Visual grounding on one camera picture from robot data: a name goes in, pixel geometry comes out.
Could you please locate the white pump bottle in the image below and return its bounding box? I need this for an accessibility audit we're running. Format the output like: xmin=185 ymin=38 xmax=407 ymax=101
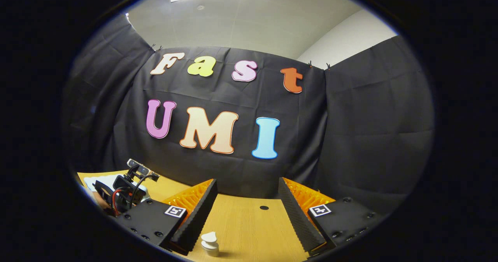
xmin=200 ymin=231 xmax=220 ymax=257

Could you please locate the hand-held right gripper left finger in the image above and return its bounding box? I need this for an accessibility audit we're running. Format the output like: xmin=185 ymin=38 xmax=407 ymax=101
xmin=110 ymin=178 xmax=218 ymax=257

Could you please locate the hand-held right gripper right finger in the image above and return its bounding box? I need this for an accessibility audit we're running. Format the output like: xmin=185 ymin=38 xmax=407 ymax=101
xmin=277 ymin=177 xmax=386 ymax=255

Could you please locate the black backdrop cloth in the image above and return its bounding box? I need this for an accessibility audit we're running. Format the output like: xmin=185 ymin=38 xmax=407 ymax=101
xmin=62 ymin=15 xmax=435 ymax=216

